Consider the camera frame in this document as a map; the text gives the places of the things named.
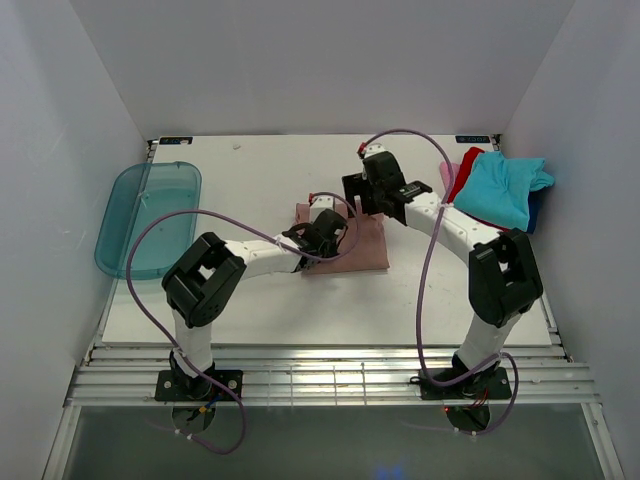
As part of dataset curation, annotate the dusty pink t shirt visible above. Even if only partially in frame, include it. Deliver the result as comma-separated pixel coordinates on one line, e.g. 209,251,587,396
303,204,390,276

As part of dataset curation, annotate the aluminium rail frame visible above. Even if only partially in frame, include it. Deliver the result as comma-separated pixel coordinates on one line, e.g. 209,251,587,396
43,335,624,479

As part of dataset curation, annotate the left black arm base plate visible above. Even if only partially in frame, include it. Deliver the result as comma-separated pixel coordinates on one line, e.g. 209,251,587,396
153,368,245,403

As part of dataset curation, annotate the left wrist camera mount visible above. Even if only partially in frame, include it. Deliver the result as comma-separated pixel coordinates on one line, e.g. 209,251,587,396
309,193,336,213

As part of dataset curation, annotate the light pink folded t shirt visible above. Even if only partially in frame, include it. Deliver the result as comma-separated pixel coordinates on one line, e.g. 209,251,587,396
439,161,461,190

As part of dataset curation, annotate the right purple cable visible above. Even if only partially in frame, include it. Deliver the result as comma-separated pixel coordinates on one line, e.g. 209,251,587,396
364,129,518,436

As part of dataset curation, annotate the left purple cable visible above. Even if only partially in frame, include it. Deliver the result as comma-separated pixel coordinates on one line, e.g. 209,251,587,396
125,191,361,455

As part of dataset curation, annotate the dark blue folded t shirt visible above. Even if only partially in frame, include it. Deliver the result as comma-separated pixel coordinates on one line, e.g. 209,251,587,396
526,189,545,234

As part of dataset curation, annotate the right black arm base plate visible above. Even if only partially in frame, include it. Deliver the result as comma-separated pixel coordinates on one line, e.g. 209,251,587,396
409,367,512,401

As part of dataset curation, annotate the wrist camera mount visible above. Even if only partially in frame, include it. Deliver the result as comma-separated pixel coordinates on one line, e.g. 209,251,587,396
309,193,336,213
356,142,387,161

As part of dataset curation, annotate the purple cable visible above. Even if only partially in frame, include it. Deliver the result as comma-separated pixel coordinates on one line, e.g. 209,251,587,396
125,191,361,455
364,129,518,436

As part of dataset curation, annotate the cyan folded t shirt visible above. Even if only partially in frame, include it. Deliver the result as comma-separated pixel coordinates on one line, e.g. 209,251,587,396
450,150,555,234

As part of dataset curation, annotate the red folded t shirt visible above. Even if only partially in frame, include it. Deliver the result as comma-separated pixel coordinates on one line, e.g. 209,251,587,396
448,147,529,231

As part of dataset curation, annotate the teal plastic tray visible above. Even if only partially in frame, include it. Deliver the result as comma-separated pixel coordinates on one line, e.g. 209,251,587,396
94,161,202,280

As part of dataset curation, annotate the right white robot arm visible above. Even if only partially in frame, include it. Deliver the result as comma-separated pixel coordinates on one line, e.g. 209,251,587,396
342,145,543,397

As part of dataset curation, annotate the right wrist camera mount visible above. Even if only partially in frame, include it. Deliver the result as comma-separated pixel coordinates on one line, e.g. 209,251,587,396
356,142,387,161

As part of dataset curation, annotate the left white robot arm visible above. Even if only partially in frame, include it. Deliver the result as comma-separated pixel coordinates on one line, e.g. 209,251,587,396
161,209,348,400

